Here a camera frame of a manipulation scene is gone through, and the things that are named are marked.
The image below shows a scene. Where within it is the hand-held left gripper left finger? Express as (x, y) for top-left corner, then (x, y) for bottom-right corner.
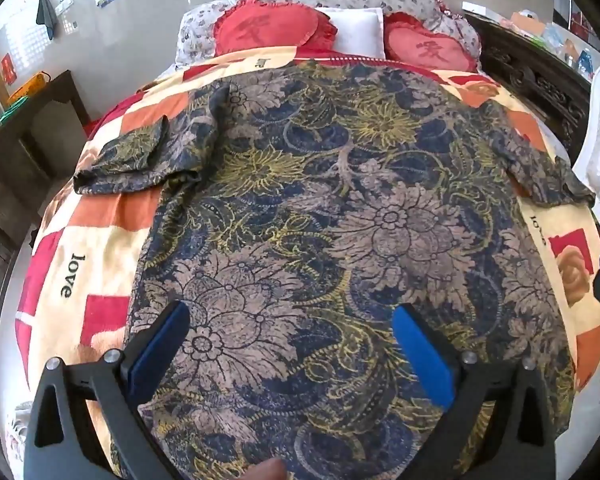
(24, 301), (191, 480)

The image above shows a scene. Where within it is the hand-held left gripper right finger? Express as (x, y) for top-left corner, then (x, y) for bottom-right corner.
(392, 304), (563, 480)

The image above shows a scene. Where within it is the floral patterned shirt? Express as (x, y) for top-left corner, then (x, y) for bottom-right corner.
(74, 57), (597, 480)

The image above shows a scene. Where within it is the printed blanket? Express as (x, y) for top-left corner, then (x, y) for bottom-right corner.
(14, 47), (600, 480)

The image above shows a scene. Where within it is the dark carved wooden cabinet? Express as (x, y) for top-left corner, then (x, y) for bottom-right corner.
(462, 10), (600, 166)

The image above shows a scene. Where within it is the clutter of packets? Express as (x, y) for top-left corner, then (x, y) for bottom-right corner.
(500, 7), (596, 81)

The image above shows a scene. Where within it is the dark wooden side table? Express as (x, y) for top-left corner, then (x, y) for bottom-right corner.
(0, 70), (92, 261)

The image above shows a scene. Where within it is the green stack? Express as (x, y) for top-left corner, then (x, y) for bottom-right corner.
(0, 97), (31, 126)

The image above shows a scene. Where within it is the yellow box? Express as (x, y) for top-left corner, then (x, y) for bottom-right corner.
(7, 71), (51, 106)

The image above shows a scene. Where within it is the red heart pillow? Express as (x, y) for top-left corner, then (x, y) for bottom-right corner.
(382, 10), (481, 73)
(212, 0), (338, 57)

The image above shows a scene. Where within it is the white pillow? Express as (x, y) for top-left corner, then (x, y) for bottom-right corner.
(316, 7), (386, 61)

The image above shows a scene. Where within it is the dark hanging cloth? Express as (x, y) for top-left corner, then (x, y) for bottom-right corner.
(36, 0), (60, 41)

